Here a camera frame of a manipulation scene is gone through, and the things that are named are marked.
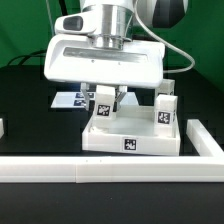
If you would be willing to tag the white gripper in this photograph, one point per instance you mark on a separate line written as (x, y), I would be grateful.
(71, 58)

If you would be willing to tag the white square table top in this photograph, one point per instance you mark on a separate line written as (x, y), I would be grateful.
(132, 131)

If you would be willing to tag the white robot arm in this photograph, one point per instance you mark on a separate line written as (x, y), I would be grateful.
(109, 43)

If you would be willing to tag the tag plate with markers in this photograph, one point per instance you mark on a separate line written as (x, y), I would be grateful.
(69, 100)

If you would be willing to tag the partial white block left edge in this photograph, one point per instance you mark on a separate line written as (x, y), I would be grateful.
(1, 128)

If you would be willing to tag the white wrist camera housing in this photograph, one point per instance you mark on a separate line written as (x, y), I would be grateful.
(74, 24)

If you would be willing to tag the white U-shaped fence wall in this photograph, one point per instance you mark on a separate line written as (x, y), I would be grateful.
(206, 166)

